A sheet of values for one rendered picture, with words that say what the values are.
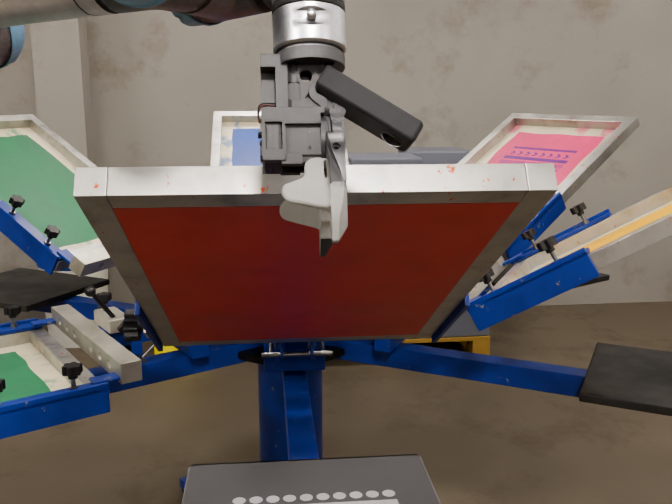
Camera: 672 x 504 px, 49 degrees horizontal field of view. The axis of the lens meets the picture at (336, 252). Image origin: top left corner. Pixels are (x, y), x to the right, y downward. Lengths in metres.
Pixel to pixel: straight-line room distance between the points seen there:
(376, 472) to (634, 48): 5.02
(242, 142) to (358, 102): 2.62
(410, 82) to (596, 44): 1.41
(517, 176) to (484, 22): 4.77
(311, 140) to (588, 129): 2.34
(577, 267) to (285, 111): 1.07
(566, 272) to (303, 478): 0.72
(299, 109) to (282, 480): 0.85
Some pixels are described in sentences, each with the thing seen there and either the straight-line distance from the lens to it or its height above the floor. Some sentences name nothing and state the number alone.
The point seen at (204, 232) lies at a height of 1.46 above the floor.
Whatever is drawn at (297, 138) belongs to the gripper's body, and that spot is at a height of 1.60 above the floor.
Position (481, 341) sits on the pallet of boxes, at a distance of 4.76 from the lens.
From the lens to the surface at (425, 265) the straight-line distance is 1.18.
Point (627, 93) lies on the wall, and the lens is 6.11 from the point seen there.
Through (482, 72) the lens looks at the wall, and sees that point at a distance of 5.68.
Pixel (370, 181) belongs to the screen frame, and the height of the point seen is 1.54.
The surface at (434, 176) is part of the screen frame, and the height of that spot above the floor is 1.54.
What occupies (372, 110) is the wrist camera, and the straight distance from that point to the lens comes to 0.75.
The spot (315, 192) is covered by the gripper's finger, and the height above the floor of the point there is 1.56.
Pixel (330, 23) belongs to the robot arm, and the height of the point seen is 1.71.
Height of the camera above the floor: 1.65
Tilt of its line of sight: 12 degrees down
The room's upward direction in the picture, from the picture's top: straight up
